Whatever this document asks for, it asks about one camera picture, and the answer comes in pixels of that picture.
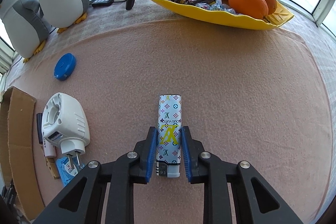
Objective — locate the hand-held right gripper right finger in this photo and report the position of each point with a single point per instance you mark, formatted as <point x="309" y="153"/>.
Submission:
<point x="187" y="155"/>

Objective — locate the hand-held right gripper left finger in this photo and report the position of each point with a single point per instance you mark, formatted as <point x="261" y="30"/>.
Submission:
<point x="152" y="153"/>

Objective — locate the patterned white lighter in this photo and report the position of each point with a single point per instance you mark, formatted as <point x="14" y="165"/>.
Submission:
<point x="169" y="113"/>

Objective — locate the white plug-in device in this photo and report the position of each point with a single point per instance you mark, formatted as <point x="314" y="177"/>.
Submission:
<point x="71" y="121"/>

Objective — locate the blue pill organizer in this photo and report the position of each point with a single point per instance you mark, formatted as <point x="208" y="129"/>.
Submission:
<point x="63" y="171"/>

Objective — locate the white tube with black cap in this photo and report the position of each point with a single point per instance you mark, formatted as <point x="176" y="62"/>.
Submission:
<point x="48" y="149"/>

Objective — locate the blue round tape measure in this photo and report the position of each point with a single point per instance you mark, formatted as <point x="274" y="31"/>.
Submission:
<point x="64" y="66"/>

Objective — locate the cardboard box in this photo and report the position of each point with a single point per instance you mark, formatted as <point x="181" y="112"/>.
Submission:
<point x="21" y="129"/>

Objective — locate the pile of blue wrapped candies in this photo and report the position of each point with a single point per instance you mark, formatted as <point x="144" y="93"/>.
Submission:
<point x="218" y="6"/>

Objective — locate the large penguin plush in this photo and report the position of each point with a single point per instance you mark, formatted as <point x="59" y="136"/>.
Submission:
<point x="23" y="27"/>

